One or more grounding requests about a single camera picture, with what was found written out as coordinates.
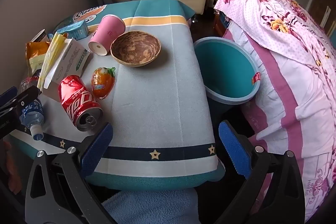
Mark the orange egg-shaped toy capsule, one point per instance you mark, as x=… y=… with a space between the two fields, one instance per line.
x=101 y=83

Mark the brown wooden bowl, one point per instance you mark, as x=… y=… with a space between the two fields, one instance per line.
x=135 y=48

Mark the yellow patterned napkin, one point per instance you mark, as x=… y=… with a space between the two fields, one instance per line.
x=51 y=56

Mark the pink white bed sheet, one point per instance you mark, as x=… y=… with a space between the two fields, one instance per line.
x=296 y=113

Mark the teal plastic bin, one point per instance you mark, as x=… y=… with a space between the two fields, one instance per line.
x=225 y=66

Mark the clear plastic water bottle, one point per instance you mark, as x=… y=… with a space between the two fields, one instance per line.
x=31 y=111

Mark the orange snack bag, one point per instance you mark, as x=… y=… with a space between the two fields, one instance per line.
x=36 y=52

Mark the blue fleece towel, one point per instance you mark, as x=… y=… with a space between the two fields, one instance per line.
x=149 y=205

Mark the light blue packet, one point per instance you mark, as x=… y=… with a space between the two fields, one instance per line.
x=74 y=29

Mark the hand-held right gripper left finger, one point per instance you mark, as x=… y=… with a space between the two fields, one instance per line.
x=97 y=146

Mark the red soda can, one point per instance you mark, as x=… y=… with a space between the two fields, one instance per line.
x=76 y=100

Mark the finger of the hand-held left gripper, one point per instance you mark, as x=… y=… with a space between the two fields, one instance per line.
x=27 y=97
x=8 y=96

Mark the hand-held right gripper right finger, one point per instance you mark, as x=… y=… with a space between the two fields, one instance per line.
x=233 y=148

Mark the small white wrapper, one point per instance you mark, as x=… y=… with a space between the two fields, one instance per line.
x=39 y=36

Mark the pink paper cup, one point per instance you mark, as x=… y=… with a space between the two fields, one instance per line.
x=106 y=33

